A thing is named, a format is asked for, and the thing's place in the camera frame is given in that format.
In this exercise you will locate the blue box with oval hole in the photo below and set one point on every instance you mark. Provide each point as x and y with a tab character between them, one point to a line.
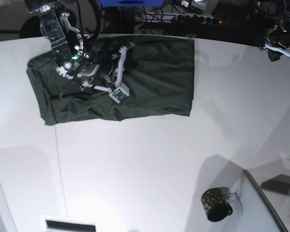
131	3

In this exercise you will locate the black power strip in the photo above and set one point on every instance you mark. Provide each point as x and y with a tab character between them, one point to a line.
158	17

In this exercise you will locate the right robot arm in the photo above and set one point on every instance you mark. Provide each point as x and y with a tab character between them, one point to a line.
63	36

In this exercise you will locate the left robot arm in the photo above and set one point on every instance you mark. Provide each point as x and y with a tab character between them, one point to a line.
275	15

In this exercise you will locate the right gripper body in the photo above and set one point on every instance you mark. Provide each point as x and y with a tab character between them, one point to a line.
86	65

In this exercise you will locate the grey metal side table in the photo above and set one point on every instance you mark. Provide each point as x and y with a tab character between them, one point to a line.
266	203

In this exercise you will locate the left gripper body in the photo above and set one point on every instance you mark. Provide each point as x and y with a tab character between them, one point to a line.
279	35

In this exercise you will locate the black mug with gold dots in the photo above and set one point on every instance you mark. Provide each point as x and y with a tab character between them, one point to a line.
215	205

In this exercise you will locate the dark green t-shirt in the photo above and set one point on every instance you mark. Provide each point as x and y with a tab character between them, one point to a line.
159	72

